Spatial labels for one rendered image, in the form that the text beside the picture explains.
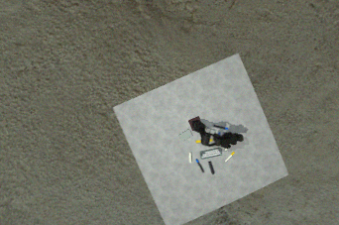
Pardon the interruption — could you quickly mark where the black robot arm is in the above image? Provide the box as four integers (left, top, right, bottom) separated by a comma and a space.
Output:
192, 120, 244, 149

